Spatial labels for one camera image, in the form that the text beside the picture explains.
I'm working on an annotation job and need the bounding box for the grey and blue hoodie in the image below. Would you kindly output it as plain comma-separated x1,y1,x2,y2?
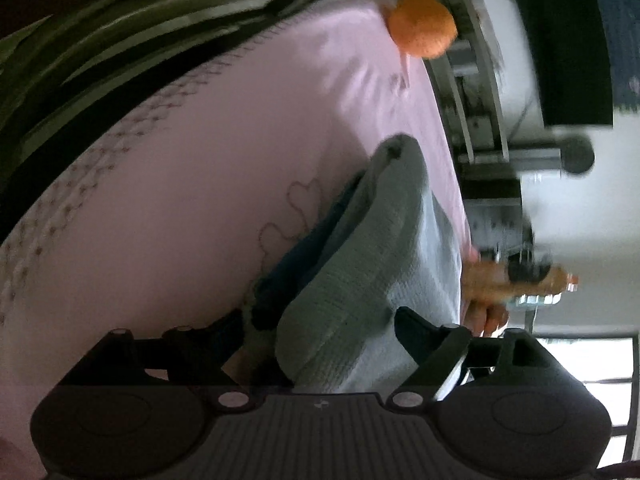
252,134,462,396

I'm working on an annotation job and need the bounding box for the amber drink bottle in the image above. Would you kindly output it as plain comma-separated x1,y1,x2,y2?
460,259,580,304

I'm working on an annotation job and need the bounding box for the black wall television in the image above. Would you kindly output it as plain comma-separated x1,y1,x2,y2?
515,0,614,127

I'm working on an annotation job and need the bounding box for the pink tablecloth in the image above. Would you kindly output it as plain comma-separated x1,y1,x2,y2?
1,0,473,479

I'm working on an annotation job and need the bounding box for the white TV stand shelf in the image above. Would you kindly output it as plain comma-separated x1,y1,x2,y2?
425,0,510,165

